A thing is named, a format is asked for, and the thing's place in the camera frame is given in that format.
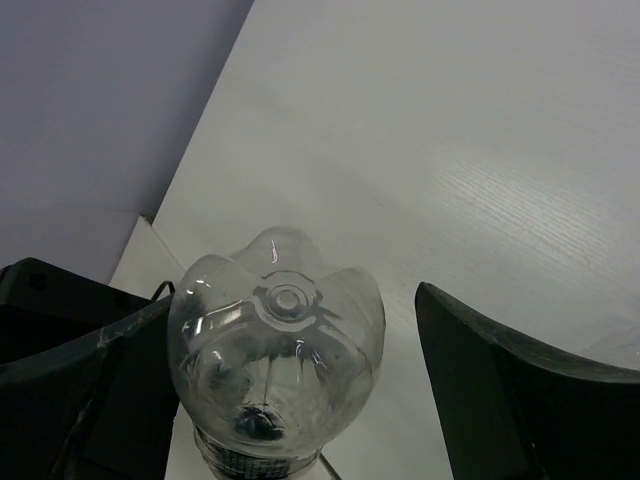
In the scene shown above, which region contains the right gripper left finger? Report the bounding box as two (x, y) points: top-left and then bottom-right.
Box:
(1, 297), (178, 479)

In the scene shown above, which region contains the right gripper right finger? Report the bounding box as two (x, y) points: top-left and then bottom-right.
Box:
(415, 283), (639, 479)

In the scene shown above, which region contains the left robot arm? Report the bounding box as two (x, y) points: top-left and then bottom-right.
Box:
(1, 258), (152, 365)

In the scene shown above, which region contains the black label clear bottle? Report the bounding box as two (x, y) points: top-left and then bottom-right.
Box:
(167, 227), (386, 479)

